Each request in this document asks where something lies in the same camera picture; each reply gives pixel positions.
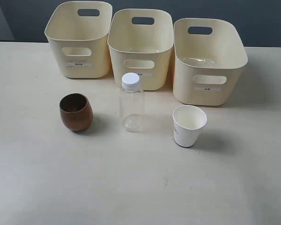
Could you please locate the clear plastic bottle white cap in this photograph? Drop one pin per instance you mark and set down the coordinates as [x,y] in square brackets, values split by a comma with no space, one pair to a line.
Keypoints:
[131,102]

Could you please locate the middle cream plastic bin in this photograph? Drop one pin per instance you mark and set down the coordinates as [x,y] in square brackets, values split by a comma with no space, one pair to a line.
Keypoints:
[141,41]

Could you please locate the brown wooden cup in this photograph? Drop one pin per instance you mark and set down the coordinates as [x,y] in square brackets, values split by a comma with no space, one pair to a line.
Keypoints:
[76,112]

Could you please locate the left cream plastic bin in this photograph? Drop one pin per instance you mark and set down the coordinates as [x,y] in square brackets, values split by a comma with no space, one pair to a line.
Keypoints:
[77,33]

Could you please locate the white paper cup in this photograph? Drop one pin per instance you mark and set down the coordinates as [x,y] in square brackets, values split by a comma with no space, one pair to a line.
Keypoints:
[188,121]

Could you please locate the cream plastic bin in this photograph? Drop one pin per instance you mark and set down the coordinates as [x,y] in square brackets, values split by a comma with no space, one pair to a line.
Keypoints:
[141,41]
[77,33]
[209,59]

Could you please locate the right cream plastic bin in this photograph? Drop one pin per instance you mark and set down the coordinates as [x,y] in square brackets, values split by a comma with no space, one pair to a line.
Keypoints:
[209,59]

